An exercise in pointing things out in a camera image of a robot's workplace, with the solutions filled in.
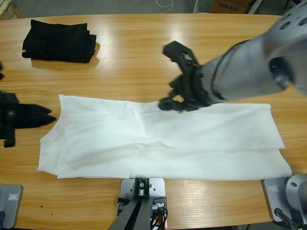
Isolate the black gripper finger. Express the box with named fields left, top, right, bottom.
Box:
left=15, top=114, right=57, bottom=130
left=18, top=103, right=51, bottom=115

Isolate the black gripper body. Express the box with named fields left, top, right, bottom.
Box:
left=157, top=68, right=216, bottom=113
left=0, top=91, right=20, bottom=148

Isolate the white t-shirt with black logo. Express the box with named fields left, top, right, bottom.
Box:
left=36, top=93, right=293, bottom=180

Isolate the folded black garment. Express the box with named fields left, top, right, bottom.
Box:
left=21, top=19, right=97, bottom=64

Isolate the cardboard box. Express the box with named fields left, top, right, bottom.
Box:
left=210, top=0, right=248, bottom=14

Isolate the wooden crate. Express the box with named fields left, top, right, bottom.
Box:
left=0, top=0, right=24, bottom=20

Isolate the black clamp block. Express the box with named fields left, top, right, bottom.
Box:
left=117, top=195, right=168, bottom=218

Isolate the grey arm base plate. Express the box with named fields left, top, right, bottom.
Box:
left=0, top=184, right=24, bottom=230
left=261, top=177, right=307, bottom=223

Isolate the white cable loop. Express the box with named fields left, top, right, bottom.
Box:
left=155, top=0, right=174, bottom=12

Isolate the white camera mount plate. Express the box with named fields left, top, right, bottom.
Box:
left=119, top=177, right=166, bottom=201

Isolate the dark camera post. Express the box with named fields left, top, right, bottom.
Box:
left=109, top=177, right=154, bottom=230

